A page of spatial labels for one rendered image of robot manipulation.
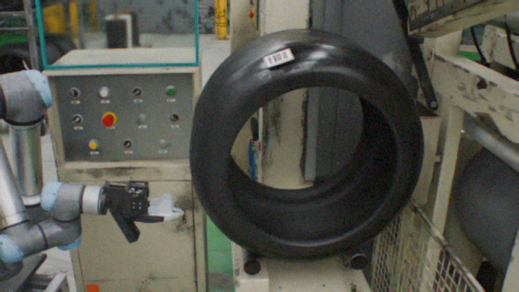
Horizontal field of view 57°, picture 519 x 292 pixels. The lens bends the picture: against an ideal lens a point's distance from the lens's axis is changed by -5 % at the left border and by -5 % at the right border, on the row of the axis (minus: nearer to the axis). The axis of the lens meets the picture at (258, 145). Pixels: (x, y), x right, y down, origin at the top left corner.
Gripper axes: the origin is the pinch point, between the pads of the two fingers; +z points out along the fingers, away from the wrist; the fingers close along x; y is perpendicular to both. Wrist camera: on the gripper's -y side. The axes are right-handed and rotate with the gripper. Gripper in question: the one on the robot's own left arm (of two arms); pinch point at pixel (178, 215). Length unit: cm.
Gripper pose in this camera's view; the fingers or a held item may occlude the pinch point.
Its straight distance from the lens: 132.3
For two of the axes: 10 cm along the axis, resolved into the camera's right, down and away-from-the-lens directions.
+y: 1.4, -9.2, -3.6
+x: -0.8, -3.7, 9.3
